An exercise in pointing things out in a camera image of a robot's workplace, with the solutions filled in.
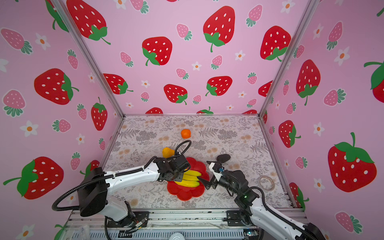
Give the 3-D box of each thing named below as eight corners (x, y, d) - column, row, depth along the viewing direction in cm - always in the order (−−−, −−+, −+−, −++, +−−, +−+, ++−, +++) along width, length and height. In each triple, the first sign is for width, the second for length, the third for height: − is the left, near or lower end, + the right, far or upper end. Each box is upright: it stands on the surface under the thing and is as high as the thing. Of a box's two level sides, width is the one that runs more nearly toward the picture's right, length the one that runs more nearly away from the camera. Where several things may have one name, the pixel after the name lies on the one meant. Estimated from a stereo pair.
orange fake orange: (181, 139, 108) (180, 135, 105) (181, 133, 112) (181, 129, 108) (191, 139, 108) (190, 135, 105) (191, 133, 112) (191, 129, 108)
